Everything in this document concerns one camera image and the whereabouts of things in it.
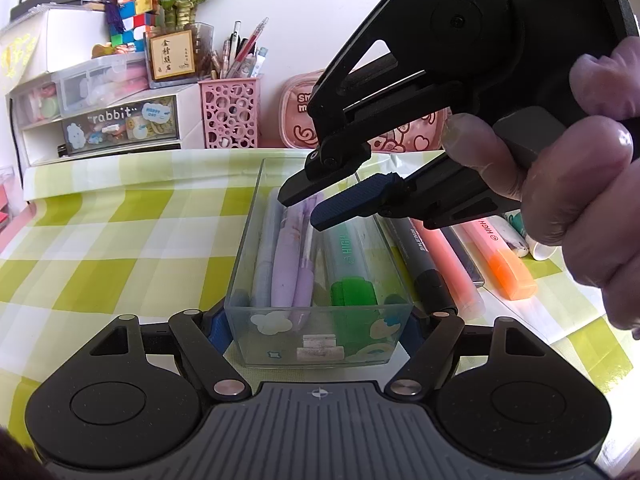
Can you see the green and white glue stick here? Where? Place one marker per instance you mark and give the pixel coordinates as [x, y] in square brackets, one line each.
[542, 251]

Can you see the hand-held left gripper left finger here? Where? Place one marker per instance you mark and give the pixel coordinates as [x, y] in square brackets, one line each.
[216, 332]

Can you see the person's right hand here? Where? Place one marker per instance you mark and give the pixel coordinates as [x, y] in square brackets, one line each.
[590, 200]

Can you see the pink highlighter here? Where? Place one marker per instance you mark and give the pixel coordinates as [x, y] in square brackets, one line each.
[455, 275]

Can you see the purple mechanical pencil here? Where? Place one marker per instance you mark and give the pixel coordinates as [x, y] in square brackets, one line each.
[304, 285]

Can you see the clear plastic organizer box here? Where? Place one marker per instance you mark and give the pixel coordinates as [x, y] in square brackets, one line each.
[280, 350]

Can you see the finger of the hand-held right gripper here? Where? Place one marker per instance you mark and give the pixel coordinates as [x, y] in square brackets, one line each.
[350, 205]
[310, 187]

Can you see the orange highlighter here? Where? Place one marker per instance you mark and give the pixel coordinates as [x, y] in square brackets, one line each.
[510, 270]

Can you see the bunch of pens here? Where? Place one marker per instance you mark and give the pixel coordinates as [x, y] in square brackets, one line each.
[240, 55]

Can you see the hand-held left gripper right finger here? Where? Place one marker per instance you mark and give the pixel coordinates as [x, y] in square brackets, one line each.
[442, 340]

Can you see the green checked tablecloth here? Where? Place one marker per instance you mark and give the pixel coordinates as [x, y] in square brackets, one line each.
[125, 260]

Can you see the small orange figurine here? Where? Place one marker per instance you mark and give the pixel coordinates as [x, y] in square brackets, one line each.
[112, 51]

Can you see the pink cartoon pencil case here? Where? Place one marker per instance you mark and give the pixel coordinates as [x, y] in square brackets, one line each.
[295, 120]

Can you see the black marker pen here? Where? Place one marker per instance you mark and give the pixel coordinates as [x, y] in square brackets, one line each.
[425, 260]

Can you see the pink perforated pen holder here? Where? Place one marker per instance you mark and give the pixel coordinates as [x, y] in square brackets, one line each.
[230, 115]

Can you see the light blue pen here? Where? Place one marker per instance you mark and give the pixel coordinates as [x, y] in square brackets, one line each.
[265, 260]

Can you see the dirty white eraser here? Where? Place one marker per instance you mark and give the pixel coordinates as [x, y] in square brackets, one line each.
[510, 237]

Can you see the yellow paper decoration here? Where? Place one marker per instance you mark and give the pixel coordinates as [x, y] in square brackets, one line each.
[17, 55]

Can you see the clear glass vase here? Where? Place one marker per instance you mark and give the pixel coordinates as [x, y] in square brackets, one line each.
[202, 50]

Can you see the clear plastic storage box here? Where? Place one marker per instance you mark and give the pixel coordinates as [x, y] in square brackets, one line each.
[100, 82]

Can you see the large colourful puzzle cube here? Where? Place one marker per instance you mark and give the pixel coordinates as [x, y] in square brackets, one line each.
[137, 10]

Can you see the white drawer organizer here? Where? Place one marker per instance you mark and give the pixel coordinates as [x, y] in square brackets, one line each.
[190, 120]

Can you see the white storage box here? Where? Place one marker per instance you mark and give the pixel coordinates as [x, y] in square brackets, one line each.
[70, 40]

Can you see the green highlighter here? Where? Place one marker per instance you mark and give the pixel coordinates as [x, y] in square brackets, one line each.
[350, 260]

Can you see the framed calligraphy sign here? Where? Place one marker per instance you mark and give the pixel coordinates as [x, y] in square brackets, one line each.
[170, 55]

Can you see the brown translucent case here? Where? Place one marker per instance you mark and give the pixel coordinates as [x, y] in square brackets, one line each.
[467, 265]

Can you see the purple cartoon pen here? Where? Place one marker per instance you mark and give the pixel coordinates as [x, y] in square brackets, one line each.
[285, 270]

